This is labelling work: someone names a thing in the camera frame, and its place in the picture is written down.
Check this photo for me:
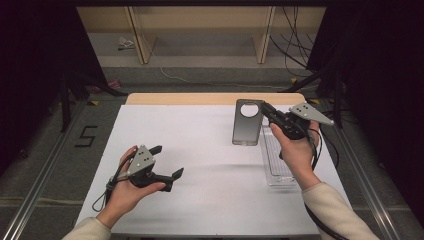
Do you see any hand-held gripper cable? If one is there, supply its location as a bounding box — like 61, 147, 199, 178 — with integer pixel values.
91, 155, 138, 213
302, 127, 350, 240

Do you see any dark curtain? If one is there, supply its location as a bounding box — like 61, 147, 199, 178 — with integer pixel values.
0, 0, 109, 174
305, 0, 424, 228

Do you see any pink cloth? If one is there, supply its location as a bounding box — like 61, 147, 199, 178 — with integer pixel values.
91, 79, 122, 94

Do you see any person's right hand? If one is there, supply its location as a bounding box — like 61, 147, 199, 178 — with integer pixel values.
268, 119, 322, 192

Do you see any wooden table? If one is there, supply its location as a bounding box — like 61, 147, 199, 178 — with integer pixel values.
125, 92, 307, 107

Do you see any left hand-held gripper cable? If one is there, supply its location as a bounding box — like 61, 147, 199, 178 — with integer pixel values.
91, 155, 138, 213

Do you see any clear plastic packaging tray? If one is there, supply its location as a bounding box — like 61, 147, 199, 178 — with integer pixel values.
259, 123, 299, 188

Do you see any right hand-held gripper cable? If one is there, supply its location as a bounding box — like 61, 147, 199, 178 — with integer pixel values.
302, 127, 350, 240

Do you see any grey phone case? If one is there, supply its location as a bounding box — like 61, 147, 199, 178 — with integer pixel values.
231, 98, 266, 147

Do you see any bunch of black hanging cables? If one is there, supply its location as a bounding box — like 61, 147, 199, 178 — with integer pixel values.
269, 5, 322, 73

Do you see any beige wooden shelf unit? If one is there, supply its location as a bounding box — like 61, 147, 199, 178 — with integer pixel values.
76, 5, 328, 65

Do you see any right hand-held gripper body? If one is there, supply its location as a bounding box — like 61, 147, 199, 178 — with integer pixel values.
271, 101, 335, 141

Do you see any white table cover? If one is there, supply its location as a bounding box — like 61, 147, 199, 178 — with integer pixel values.
75, 104, 352, 236

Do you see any small grey packet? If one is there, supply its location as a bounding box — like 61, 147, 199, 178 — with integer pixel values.
117, 36, 136, 51

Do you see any black floor cable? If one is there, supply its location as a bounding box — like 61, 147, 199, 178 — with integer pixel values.
314, 109, 342, 169

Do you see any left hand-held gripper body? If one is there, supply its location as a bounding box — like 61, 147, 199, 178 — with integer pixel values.
126, 144, 175, 194

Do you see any person's left hand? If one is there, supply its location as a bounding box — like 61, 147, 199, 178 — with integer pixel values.
95, 145, 167, 230

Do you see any black tripod stand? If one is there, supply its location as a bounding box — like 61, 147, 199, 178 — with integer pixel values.
279, 64, 345, 130
59, 70, 130, 134

